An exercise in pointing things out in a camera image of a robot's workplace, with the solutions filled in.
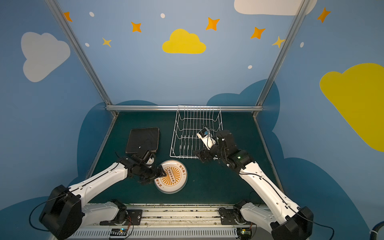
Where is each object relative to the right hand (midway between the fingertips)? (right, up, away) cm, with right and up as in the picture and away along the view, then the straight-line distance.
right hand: (202, 144), depth 75 cm
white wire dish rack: (-7, +15, +40) cm, 43 cm away
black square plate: (-41, 0, +28) cm, 50 cm away
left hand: (-23, -19, +8) cm, 31 cm away
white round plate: (-15, -22, +11) cm, 28 cm away
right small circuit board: (+21, -44, -1) cm, 49 cm away
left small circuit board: (-42, -44, -2) cm, 61 cm away
